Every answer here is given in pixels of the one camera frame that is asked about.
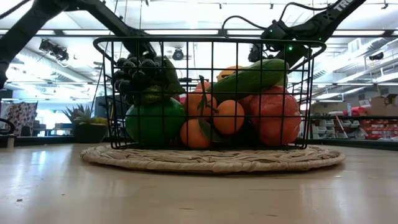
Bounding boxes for cardboard boxes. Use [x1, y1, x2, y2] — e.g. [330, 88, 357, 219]
[369, 94, 398, 118]

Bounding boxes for dark grapes with green leaves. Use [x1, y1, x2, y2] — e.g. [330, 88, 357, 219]
[111, 55, 187, 106]

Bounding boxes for round woven placemat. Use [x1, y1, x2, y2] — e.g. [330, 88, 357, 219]
[80, 143, 346, 174]

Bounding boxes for shelving with storage bins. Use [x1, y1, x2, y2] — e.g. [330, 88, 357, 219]
[306, 114, 398, 141]

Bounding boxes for potted succulent plant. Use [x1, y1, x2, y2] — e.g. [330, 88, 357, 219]
[62, 104, 108, 144]

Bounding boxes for yellow mango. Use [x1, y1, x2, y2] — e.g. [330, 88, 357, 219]
[216, 65, 245, 82]

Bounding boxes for green lime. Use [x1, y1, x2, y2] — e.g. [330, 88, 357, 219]
[124, 97, 187, 146]

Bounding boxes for floral patterned chair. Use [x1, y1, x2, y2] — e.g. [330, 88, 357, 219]
[0, 101, 39, 137]

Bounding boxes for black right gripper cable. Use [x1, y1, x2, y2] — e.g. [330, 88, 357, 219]
[221, 2, 331, 32]

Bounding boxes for black ceiling fixture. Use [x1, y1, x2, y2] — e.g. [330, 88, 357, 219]
[368, 51, 385, 62]

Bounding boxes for bright red crinkled fruit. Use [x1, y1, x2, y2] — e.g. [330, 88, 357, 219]
[245, 86, 302, 147]

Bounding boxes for green cucumber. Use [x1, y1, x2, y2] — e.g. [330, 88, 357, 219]
[207, 58, 290, 105]

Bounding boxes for black track spotlight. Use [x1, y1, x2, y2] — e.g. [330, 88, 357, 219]
[39, 39, 70, 62]

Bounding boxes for black wire basket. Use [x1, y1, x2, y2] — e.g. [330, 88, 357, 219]
[92, 36, 327, 151]

